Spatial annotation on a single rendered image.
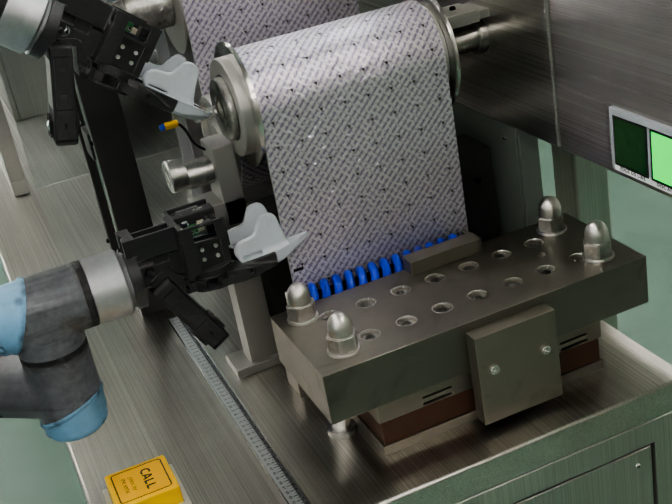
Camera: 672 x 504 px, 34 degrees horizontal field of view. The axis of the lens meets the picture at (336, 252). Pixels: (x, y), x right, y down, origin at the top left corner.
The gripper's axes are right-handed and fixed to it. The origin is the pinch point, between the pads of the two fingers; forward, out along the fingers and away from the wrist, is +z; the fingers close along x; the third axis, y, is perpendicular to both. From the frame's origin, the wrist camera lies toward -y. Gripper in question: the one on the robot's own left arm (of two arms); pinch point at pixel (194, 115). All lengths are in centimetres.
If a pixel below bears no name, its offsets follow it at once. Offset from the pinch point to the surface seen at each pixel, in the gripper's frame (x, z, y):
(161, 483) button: -20.0, 7.3, -35.8
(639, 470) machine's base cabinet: -34, 55, -13
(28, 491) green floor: 133, 51, -119
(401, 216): -8.3, 26.1, -0.1
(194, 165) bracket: 0.5, 2.8, -5.5
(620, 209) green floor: 168, 214, 15
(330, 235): -8.3, 18.5, -5.6
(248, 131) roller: -7.5, 3.8, 1.5
